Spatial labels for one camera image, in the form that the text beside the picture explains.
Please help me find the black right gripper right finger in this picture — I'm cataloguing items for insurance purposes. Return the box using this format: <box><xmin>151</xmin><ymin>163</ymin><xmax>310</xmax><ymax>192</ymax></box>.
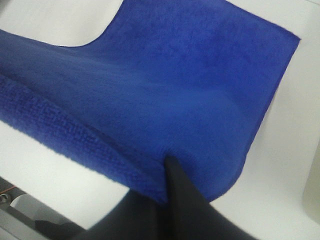
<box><xmin>164</xmin><ymin>155</ymin><xmax>256</xmax><ymax>240</ymax></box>

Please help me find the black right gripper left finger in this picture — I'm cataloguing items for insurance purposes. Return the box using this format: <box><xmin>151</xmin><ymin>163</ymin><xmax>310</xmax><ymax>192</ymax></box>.
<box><xmin>34</xmin><ymin>189</ymin><xmax>166</xmax><ymax>240</ymax></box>

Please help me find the blue microfiber towel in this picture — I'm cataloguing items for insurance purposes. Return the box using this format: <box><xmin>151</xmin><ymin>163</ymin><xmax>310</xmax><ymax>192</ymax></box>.
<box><xmin>0</xmin><ymin>0</ymin><xmax>300</xmax><ymax>204</ymax></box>

